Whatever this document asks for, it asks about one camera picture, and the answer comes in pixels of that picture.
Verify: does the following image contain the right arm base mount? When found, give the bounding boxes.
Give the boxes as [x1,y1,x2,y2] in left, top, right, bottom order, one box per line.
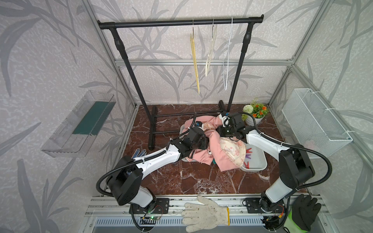
[242,198,285,215]

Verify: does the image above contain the white perforated laundry basket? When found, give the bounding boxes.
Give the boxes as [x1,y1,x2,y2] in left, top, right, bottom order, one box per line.
[179,125,185,135]

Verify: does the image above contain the black rubber glove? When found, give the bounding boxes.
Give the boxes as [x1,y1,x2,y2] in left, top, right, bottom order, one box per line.
[284,194,322,233]

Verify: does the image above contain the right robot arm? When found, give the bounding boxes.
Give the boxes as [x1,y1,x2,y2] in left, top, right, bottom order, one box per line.
[219,112,333,208]

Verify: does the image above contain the blue dotted work glove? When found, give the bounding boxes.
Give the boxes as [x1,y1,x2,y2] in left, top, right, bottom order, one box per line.
[132,149,147,159]

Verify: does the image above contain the black clothes rack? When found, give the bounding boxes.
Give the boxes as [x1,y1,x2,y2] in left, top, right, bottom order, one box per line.
[97,15,265,150]

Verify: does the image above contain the white plastic tray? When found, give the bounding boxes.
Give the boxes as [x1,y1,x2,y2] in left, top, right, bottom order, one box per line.
[241,144,268,172]

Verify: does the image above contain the potted artificial flower plant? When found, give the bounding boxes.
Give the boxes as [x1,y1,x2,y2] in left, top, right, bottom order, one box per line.
[241,101,269,126]

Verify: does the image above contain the white knitted work glove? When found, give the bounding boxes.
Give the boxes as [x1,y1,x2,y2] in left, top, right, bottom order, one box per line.
[181,195,230,233]

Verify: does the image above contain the pink jacket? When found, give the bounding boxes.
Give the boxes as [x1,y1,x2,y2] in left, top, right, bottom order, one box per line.
[182,116,246,171]

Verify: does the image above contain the clear acrylic wall shelf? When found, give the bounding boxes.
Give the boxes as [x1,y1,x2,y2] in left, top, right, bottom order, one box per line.
[41,90,116,158]

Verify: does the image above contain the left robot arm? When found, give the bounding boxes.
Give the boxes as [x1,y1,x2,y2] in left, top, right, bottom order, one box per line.
[96,116,208,212]

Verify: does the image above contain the white hanger of rainbow jacket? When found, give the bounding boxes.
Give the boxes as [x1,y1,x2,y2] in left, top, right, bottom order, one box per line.
[223,18,233,90]

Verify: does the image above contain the white wire mesh basket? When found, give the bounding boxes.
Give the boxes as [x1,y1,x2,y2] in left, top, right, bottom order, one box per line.
[282,88,353,157]

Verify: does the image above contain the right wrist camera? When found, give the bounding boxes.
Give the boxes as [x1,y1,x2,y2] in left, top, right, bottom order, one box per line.
[219,114,229,127]

